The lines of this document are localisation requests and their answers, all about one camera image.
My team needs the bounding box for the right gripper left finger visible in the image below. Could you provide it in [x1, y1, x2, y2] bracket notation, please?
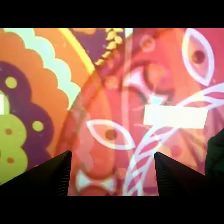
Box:
[0, 150, 73, 197]

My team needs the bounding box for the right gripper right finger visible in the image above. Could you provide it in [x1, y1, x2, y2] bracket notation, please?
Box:
[153, 151, 224, 197]

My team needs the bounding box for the dark olive T-shirt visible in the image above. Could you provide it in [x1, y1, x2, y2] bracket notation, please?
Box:
[204, 128, 224, 179]

